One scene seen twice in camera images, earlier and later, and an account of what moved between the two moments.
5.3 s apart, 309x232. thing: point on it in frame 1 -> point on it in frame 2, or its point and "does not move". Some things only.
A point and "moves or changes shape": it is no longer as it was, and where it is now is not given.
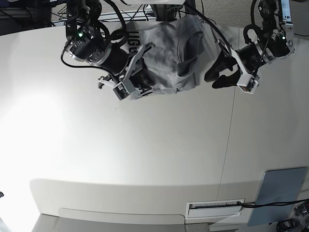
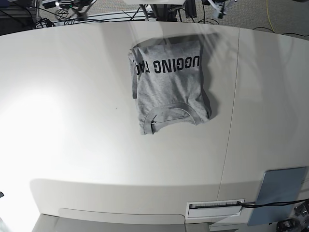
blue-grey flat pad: x=279 y=186 does not move
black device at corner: x=288 y=225 does not move
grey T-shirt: x=176 y=46 moves or changes shape
